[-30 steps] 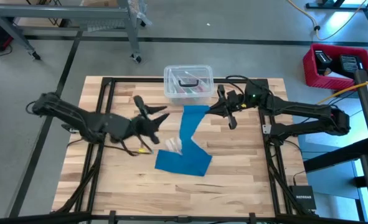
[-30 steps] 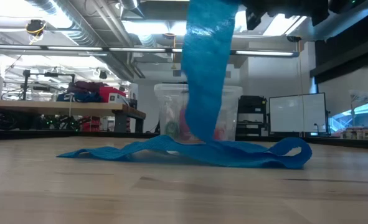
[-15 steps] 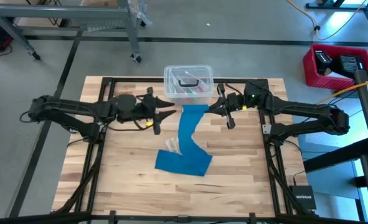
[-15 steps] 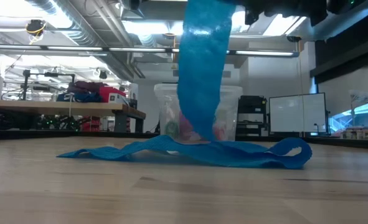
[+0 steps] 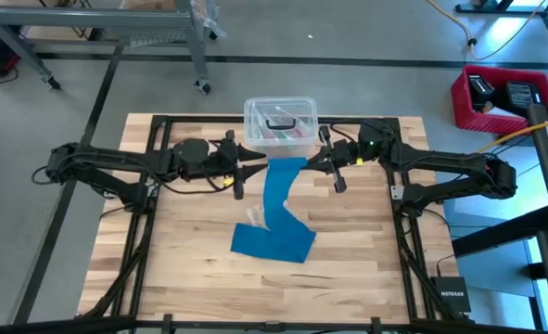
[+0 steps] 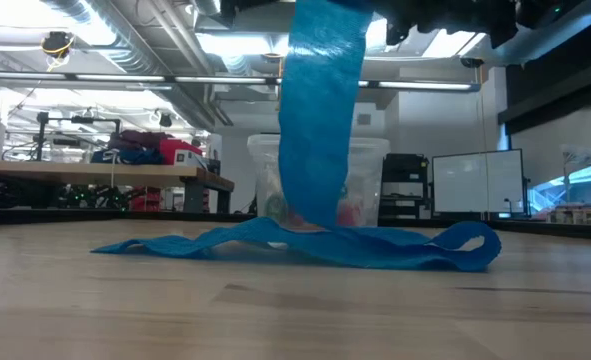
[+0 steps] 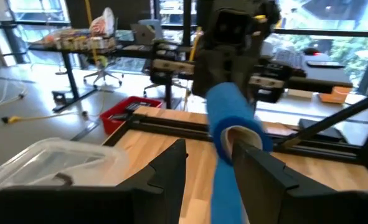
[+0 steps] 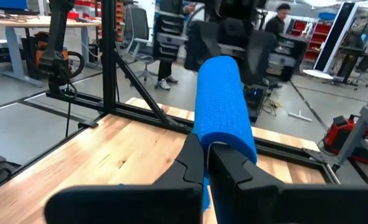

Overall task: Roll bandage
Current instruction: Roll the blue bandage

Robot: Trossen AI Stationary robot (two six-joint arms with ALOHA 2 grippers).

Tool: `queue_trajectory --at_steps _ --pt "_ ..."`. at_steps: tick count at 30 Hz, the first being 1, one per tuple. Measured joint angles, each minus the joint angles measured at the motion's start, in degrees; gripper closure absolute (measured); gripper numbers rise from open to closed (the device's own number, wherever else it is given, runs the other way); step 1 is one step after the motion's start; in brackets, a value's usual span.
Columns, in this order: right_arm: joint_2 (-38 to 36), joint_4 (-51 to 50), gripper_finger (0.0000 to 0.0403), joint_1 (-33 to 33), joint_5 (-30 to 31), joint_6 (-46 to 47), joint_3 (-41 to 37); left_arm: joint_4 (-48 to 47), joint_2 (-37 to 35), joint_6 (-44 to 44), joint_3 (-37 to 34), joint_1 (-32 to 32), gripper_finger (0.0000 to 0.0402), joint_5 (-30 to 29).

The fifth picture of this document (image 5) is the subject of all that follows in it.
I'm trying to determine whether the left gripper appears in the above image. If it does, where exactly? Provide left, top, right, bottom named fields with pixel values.
left=207, top=130, right=270, bottom=201

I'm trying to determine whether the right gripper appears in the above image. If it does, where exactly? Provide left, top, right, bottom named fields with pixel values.
left=300, top=124, right=363, bottom=195

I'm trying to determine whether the clear plastic bag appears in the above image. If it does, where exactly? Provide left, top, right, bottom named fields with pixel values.
left=244, top=199, right=299, bottom=231

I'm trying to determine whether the blue elastic bandage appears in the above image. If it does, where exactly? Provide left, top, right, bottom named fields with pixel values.
left=229, top=156, right=318, bottom=264

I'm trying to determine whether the clear plastic storage bin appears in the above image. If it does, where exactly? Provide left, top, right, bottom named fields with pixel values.
left=243, top=96, right=321, bottom=160

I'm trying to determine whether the red plastic crate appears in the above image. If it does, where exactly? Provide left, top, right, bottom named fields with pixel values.
left=450, top=64, right=548, bottom=136

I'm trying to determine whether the black battery charger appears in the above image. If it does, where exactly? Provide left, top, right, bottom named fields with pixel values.
left=466, top=73, right=496, bottom=113
left=504, top=81, right=542, bottom=111

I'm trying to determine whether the wooden top grey workbench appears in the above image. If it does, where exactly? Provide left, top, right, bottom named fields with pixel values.
left=0, top=0, right=228, bottom=96

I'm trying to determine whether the black floor stand base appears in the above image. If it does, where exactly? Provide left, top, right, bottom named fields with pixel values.
left=454, top=0, right=548, bottom=69

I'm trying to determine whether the black aluminium rig frame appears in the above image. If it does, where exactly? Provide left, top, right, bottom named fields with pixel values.
left=76, top=113, right=477, bottom=334

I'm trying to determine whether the black Netgear network switch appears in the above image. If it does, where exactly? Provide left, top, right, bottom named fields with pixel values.
left=429, top=276, right=473, bottom=315

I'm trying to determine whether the yellow cable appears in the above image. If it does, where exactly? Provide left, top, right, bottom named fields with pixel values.
left=427, top=0, right=548, bottom=62
left=476, top=114, right=548, bottom=154

